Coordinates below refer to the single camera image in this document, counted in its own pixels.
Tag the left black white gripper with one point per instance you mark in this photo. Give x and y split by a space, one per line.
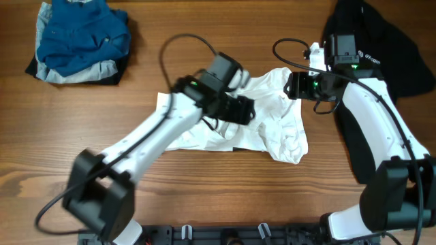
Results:
245 107

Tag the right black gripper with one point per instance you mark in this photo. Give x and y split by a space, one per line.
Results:
298 82

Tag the white t-shirt black print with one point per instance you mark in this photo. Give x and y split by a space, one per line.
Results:
277 127

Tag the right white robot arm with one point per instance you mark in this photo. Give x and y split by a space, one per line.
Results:
398 172

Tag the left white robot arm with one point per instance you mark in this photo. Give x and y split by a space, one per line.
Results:
102 186

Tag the black polo shirt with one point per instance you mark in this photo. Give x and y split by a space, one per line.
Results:
402 67

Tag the black garment under pile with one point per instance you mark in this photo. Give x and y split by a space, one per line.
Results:
101 73

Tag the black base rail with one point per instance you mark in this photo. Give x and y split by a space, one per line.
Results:
304 234

